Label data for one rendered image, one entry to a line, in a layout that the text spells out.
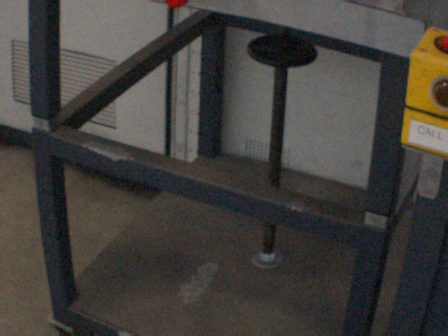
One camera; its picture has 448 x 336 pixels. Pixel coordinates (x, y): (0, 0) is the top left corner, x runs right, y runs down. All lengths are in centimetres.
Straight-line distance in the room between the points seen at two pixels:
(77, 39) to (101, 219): 43
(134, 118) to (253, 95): 31
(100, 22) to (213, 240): 61
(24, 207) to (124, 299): 63
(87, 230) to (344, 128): 63
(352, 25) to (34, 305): 106
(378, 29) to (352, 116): 86
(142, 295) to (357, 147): 59
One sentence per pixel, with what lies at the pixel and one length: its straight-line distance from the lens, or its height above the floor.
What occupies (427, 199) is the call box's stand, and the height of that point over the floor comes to 74.
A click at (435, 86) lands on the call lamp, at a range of 78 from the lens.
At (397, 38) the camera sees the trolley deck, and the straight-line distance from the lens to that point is 103.
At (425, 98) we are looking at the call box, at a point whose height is 86.
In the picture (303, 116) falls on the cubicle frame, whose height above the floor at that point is 30.
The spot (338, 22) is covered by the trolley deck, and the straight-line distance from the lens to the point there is 105.
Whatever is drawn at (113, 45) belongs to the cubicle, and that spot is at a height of 37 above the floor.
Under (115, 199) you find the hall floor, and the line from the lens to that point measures 218.
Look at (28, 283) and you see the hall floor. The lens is 192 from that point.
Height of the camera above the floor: 120
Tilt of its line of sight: 31 degrees down
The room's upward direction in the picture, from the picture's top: 3 degrees clockwise
